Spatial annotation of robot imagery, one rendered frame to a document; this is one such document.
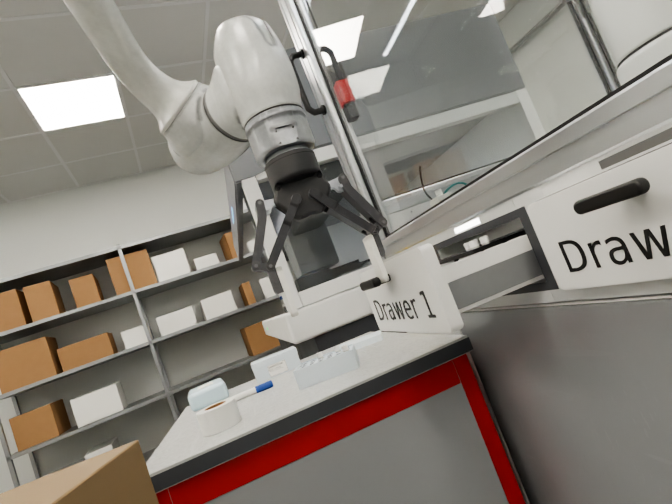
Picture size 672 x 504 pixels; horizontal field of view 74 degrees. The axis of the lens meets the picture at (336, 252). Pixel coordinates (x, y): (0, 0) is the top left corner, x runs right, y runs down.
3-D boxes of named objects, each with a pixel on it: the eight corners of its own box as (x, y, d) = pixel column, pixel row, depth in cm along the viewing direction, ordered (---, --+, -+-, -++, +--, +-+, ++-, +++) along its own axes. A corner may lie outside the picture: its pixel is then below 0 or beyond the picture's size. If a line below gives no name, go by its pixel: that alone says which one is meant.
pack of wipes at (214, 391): (230, 397, 111) (224, 379, 112) (192, 413, 108) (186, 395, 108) (226, 391, 125) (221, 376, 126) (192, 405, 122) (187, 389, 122)
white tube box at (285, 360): (257, 384, 116) (250, 365, 116) (256, 380, 124) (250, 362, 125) (302, 365, 119) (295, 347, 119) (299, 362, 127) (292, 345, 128)
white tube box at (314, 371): (299, 390, 85) (292, 371, 86) (305, 380, 94) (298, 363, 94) (359, 367, 85) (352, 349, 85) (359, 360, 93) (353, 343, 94)
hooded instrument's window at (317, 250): (286, 313, 144) (239, 185, 148) (263, 320, 316) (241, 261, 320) (562, 207, 172) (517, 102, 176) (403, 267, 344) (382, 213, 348)
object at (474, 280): (455, 316, 54) (436, 269, 55) (388, 319, 79) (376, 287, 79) (689, 216, 64) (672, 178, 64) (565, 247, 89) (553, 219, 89)
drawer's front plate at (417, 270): (453, 333, 52) (418, 246, 53) (380, 331, 80) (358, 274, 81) (465, 328, 52) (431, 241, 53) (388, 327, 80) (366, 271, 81)
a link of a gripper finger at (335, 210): (303, 202, 65) (308, 194, 65) (369, 239, 66) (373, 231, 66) (307, 195, 61) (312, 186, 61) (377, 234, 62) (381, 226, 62)
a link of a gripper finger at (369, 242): (362, 239, 65) (366, 237, 65) (379, 283, 65) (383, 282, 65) (367, 235, 62) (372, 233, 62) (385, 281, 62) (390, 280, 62)
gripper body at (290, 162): (260, 155, 59) (284, 220, 58) (319, 139, 61) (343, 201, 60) (259, 174, 66) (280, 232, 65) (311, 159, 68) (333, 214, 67)
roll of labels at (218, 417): (200, 440, 74) (193, 417, 74) (205, 430, 81) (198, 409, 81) (241, 423, 76) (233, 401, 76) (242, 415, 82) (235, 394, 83)
